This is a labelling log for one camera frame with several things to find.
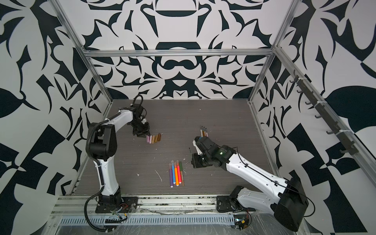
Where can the blue marker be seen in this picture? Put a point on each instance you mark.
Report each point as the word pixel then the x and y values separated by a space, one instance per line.
pixel 173 173

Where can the white slotted cable duct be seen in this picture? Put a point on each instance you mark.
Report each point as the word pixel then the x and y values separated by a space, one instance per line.
pixel 184 219

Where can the purple marker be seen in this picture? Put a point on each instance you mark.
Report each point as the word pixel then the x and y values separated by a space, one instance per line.
pixel 170 178

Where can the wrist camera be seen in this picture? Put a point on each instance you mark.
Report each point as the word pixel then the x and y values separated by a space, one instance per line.
pixel 199 152
pixel 138 111

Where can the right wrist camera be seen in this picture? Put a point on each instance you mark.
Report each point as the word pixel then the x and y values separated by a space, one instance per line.
pixel 199 152

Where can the black hook rail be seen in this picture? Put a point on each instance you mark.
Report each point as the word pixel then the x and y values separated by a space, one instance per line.
pixel 326 113

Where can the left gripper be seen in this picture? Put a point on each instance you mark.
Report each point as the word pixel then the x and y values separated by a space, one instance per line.
pixel 147 131

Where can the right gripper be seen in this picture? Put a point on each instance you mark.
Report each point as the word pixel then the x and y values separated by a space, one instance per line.
pixel 194 162

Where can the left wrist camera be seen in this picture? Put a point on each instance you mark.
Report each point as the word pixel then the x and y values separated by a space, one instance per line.
pixel 138 111

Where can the aluminium front rail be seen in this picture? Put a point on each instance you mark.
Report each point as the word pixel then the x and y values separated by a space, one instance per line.
pixel 146 204

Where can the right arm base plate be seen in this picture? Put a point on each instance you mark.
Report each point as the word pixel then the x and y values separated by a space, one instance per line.
pixel 229 204

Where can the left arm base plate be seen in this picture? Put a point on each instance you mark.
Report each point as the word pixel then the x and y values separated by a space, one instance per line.
pixel 107 204

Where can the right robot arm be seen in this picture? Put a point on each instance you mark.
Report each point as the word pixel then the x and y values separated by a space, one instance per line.
pixel 284 199

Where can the red marker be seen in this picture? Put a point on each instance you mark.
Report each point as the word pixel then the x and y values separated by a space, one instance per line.
pixel 179 178

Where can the orange marker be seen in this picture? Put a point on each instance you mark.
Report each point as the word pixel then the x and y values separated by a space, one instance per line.
pixel 176 174

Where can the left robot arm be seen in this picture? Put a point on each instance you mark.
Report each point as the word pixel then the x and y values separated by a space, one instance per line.
pixel 102 145

